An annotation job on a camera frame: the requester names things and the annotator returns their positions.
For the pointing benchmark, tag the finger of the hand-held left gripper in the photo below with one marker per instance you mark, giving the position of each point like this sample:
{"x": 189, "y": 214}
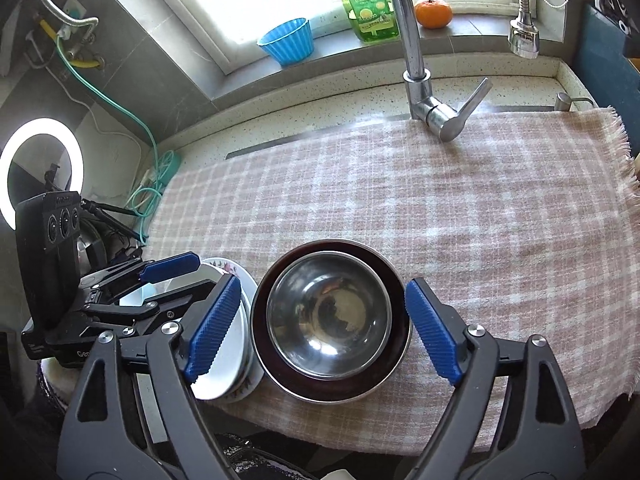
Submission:
{"x": 165, "y": 305}
{"x": 170, "y": 266}

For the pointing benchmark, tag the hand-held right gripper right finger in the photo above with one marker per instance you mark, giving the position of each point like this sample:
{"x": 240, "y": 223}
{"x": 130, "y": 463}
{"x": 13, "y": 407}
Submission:
{"x": 432, "y": 330}

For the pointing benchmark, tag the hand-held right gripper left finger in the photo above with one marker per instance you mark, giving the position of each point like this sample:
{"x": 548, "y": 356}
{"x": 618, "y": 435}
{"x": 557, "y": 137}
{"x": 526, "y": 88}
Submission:
{"x": 215, "y": 330}

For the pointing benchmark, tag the deep plate rose rim print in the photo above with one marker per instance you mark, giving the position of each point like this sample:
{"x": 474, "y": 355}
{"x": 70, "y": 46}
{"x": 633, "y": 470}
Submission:
{"x": 220, "y": 365}

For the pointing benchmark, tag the large stainless steel bowl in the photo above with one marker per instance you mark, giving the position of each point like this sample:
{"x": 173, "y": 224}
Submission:
{"x": 260, "y": 340}

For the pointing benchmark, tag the white oval plate grey pattern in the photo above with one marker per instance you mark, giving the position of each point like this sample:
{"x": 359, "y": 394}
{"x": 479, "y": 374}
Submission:
{"x": 254, "y": 375}

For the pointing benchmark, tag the small stainless steel bowl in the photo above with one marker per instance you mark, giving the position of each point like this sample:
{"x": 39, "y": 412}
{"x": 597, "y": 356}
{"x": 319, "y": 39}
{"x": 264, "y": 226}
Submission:
{"x": 325, "y": 315}

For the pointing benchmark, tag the steel pot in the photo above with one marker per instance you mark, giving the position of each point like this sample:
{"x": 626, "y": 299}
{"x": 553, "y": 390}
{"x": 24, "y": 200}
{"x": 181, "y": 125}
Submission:
{"x": 90, "y": 252}

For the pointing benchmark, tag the pink checked cloth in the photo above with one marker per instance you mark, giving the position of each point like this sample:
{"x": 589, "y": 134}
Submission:
{"x": 400, "y": 200}

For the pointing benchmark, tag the yellow gas pipe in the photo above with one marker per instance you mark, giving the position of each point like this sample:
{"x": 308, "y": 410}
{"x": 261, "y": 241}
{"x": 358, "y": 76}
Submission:
{"x": 80, "y": 62}

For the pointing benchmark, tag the blue ribbed plastic cup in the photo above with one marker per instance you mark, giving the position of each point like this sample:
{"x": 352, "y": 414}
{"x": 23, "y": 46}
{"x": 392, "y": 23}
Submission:
{"x": 287, "y": 42}

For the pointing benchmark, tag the chrome kitchen faucet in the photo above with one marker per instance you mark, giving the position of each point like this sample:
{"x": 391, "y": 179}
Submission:
{"x": 415, "y": 50}

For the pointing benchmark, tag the dark blue cutting board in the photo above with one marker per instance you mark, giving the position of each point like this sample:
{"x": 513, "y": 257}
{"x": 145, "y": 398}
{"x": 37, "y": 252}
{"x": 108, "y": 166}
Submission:
{"x": 600, "y": 75}

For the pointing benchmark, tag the orange tangerine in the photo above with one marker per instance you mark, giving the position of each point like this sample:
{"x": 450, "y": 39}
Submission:
{"x": 433, "y": 13}

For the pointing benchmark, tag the green dish soap bottle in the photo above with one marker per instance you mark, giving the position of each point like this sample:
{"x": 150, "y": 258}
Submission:
{"x": 367, "y": 5}

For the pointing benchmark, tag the white window frame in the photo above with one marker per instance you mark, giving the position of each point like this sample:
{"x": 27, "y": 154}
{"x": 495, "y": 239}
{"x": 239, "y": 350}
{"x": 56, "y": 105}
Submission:
{"x": 225, "y": 20}

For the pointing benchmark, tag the white wall socket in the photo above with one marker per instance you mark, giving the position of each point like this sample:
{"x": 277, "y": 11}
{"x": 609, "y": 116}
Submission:
{"x": 75, "y": 7}

